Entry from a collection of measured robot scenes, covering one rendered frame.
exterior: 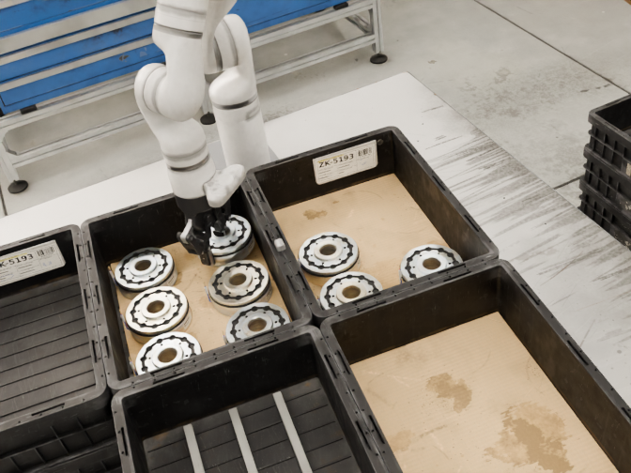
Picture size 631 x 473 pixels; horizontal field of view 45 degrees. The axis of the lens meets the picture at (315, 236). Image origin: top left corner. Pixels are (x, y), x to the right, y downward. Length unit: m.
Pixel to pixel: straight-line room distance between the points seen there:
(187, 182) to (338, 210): 0.34
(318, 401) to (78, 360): 0.40
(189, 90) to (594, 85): 2.44
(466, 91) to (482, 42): 0.42
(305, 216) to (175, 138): 0.36
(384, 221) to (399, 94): 0.65
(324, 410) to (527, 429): 0.28
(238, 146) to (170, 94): 0.45
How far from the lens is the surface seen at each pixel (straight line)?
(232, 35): 1.41
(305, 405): 1.12
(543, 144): 2.98
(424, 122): 1.85
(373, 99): 1.95
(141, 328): 1.25
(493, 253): 1.16
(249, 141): 1.51
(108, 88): 3.12
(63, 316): 1.37
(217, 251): 1.30
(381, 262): 1.29
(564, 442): 1.08
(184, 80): 1.09
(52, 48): 3.03
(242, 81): 1.45
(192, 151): 1.16
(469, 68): 3.44
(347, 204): 1.42
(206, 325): 1.25
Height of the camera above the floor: 1.73
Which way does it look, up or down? 42 degrees down
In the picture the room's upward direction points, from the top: 10 degrees counter-clockwise
